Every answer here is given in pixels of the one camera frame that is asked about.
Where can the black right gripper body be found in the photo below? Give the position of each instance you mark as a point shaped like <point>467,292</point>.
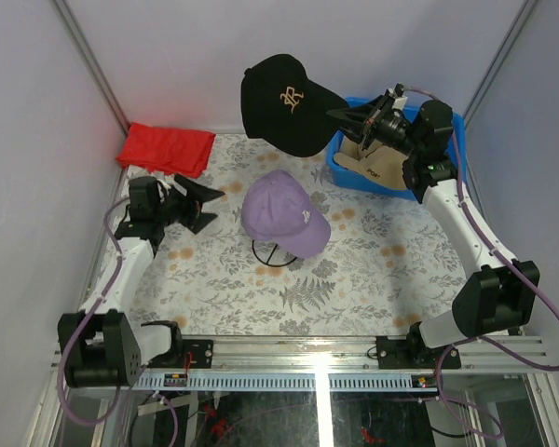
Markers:
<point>389,129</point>

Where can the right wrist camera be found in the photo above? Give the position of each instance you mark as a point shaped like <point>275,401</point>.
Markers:
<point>398,95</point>

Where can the black wire hat stand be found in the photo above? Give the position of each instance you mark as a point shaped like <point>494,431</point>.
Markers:
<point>270,254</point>

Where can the floral patterned table mat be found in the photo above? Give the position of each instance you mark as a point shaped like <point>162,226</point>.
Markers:
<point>388,263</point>

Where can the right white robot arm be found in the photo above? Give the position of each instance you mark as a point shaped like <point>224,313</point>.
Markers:
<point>497,294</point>

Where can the aluminium mounting rail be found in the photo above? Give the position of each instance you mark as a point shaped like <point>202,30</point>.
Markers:
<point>298,356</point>

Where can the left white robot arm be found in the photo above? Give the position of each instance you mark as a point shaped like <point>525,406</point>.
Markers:
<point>105,313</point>

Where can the beige sport baseball cap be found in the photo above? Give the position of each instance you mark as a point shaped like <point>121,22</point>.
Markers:
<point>379,164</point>

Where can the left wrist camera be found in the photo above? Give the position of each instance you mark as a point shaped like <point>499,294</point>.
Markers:
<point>165,181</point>

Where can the black baseball cap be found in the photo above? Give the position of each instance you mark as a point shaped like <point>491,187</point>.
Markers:
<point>282,106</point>

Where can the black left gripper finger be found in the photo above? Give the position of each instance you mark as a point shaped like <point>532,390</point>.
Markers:
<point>200,193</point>
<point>200,221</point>

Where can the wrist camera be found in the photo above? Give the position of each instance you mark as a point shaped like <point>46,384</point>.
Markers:
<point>165,181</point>
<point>398,95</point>

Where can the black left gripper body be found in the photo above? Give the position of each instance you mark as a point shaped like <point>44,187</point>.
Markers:
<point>178,208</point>

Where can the purple baseball cap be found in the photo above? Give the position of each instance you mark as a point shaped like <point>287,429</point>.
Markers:
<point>276,208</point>

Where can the red folded cloth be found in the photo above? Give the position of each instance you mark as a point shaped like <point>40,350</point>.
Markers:
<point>168,150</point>

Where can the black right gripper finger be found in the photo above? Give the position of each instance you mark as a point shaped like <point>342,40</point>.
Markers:
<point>359,117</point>
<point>353,133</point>

